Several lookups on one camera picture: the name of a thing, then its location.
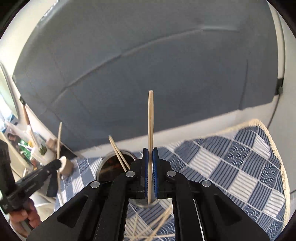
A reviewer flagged wooden handled brush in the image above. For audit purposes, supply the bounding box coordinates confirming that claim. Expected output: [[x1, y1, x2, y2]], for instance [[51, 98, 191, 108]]
[[20, 96, 38, 147]]

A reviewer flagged cardboard roll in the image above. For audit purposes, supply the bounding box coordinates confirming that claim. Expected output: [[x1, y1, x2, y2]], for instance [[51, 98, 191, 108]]
[[58, 156, 75, 176]]

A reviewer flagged wooden chopstick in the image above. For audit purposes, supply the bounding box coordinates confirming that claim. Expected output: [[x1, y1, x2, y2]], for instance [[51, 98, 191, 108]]
[[56, 122, 63, 191], [149, 204, 174, 241], [147, 90, 154, 206], [108, 137, 127, 172], [110, 136, 131, 170], [125, 233, 176, 239]]

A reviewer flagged blue white patterned tablecloth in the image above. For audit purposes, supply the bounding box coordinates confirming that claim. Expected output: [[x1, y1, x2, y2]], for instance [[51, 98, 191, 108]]
[[54, 119, 290, 241]]

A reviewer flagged black wall socket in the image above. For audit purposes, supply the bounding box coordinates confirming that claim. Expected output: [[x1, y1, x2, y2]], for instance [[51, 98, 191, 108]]
[[275, 78, 285, 95]]

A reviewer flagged white cup with plant print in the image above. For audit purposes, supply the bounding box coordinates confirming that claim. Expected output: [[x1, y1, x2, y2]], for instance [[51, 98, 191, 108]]
[[31, 141, 55, 165]]

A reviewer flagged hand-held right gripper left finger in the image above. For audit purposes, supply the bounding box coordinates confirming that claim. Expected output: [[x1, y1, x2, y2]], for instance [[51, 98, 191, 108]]
[[26, 148, 151, 241]]

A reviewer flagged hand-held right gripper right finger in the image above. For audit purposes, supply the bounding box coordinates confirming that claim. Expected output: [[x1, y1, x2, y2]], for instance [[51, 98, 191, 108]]
[[153, 147, 270, 241]]

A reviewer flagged black cable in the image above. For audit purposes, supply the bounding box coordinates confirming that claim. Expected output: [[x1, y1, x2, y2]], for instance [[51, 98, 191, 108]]
[[268, 93, 282, 127]]

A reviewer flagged dark blue cloth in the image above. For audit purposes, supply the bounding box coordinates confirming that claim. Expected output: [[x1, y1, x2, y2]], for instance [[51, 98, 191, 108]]
[[47, 183, 59, 198]]

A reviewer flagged colourful printed packet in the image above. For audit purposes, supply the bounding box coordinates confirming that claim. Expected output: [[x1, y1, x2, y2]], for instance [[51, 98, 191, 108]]
[[6, 131, 31, 164]]

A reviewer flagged person's left hand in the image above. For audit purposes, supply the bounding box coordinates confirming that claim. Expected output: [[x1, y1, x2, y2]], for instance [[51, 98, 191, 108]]
[[10, 199, 42, 237]]

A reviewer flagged black chopstick holder cup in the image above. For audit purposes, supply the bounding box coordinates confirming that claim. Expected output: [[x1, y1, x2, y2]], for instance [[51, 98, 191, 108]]
[[97, 150, 139, 183]]

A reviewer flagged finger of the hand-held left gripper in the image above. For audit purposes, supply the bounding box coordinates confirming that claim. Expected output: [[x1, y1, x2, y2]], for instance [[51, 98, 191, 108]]
[[44, 159, 62, 175]]

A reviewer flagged grey sofa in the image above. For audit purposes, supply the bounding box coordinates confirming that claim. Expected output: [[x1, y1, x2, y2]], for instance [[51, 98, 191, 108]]
[[13, 0, 279, 151]]

